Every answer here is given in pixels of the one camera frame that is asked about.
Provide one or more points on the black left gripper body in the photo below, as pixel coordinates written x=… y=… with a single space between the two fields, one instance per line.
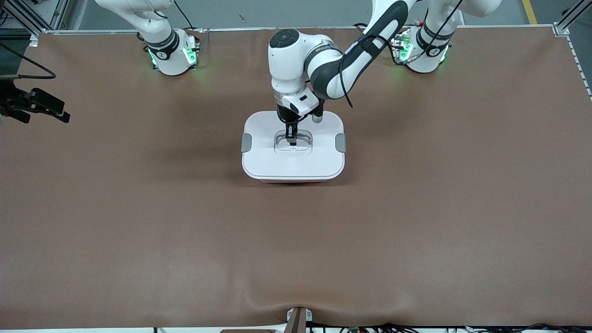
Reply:
x=285 y=114

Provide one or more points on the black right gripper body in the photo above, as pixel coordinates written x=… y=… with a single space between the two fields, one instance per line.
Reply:
x=10 y=99

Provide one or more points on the white box lid grey clips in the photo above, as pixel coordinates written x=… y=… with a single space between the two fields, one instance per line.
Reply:
x=277 y=164

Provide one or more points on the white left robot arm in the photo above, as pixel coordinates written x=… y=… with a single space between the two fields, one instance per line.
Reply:
x=291 y=60

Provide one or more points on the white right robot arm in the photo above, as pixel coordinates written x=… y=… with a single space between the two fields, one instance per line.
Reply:
x=171 y=55

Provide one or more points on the pink translucent plastic box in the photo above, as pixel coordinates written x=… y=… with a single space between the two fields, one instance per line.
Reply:
x=291 y=182

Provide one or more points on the brown table mat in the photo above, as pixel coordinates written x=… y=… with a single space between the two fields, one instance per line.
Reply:
x=296 y=240

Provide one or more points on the aluminium frame struts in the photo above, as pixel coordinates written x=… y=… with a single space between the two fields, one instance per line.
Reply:
x=23 y=18

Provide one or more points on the white table edge rail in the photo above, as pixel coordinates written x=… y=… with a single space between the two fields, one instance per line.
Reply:
x=581 y=69

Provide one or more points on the aluminium frame post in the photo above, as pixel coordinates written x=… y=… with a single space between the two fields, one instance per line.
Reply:
x=573 y=13

